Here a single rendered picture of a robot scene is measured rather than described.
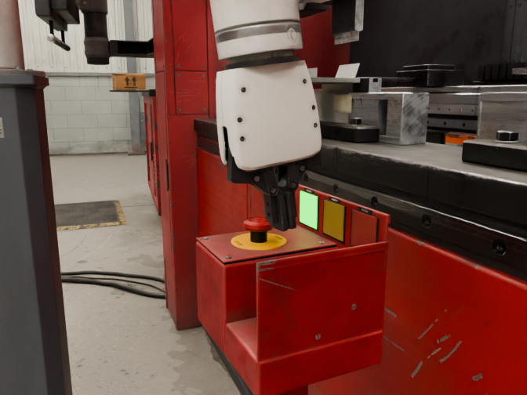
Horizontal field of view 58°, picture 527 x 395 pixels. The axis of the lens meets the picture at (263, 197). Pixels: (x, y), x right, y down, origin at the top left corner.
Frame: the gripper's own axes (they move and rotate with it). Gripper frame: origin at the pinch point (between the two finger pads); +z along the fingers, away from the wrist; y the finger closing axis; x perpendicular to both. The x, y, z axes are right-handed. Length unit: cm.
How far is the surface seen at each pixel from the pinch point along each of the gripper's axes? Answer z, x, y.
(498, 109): -5.4, -2.5, -37.1
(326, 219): 4.8, -6.6, -9.7
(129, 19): -134, -732, -151
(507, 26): -19, -46, -96
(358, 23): -23, -42, -45
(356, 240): 6.2, -0.2, -9.5
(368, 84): -10, -36, -42
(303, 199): 3.2, -12.5, -10.0
